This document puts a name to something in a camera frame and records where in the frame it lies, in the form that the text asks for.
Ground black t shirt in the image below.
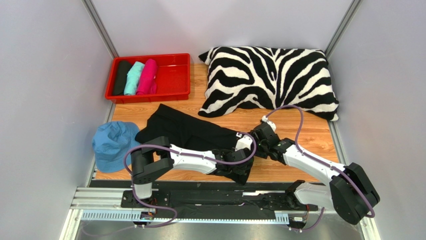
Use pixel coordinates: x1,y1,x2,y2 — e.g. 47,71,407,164
134,103,255,186

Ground blue bucket hat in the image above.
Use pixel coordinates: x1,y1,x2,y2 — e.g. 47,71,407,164
91,121,140,173

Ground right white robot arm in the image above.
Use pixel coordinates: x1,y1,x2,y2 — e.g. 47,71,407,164
250,120,381,225

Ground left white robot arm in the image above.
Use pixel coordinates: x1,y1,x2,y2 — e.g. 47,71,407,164
124,132,257,200

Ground zebra print pillow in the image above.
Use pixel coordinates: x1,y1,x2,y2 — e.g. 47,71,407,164
198,46,339,122

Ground red plastic bin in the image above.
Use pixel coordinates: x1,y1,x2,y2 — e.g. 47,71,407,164
104,53,191,104

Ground rolled pink shirt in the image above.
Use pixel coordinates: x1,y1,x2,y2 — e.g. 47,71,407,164
136,59,158,95

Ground rolled teal shirt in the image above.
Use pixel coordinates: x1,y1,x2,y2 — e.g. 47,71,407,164
123,61,145,96

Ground rolled black shirt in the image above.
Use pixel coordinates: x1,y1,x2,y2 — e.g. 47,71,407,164
112,60,133,96

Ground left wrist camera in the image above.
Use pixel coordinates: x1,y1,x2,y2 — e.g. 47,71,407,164
234,132,253,151

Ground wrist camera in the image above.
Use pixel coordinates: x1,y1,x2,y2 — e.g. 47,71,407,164
234,132,253,151
260,115,277,132

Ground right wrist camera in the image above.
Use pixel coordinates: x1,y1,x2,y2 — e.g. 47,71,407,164
260,115,277,132

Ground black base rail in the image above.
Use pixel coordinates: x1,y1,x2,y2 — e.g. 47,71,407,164
119,179,320,225

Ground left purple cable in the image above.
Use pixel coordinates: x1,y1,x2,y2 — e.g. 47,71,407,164
123,131,258,234

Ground purple cable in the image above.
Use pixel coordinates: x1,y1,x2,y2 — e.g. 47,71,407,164
123,131,258,234
261,104,376,233

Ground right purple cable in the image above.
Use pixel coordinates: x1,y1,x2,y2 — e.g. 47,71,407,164
261,104,376,233

